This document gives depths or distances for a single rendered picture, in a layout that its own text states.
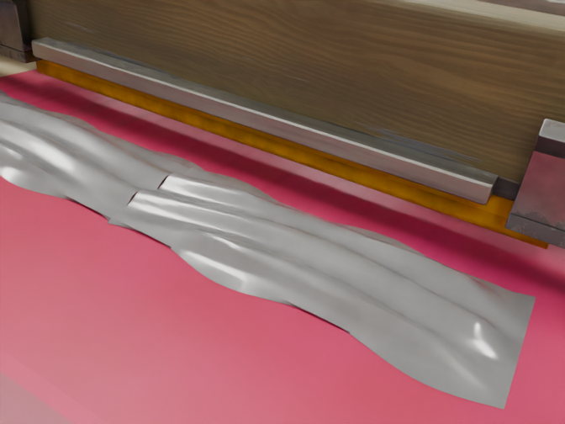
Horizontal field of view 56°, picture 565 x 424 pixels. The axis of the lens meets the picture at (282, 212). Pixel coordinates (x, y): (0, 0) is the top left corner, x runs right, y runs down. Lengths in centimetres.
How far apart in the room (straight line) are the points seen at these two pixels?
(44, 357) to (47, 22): 25
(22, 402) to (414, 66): 20
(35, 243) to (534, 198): 21
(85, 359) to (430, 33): 19
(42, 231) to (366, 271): 14
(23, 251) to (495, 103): 21
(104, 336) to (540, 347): 16
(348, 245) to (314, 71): 9
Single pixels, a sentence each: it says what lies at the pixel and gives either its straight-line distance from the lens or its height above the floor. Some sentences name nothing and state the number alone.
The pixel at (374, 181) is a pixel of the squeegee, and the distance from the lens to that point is 28.
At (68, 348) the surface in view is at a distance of 20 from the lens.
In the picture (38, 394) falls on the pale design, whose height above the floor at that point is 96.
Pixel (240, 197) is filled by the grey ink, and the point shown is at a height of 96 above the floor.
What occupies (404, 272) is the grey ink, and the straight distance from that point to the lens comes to 23.
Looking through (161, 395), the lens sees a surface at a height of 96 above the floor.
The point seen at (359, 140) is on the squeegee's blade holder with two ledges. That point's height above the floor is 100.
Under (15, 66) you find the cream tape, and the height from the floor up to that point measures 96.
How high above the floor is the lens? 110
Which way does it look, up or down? 32 degrees down
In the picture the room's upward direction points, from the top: 6 degrees clockwise
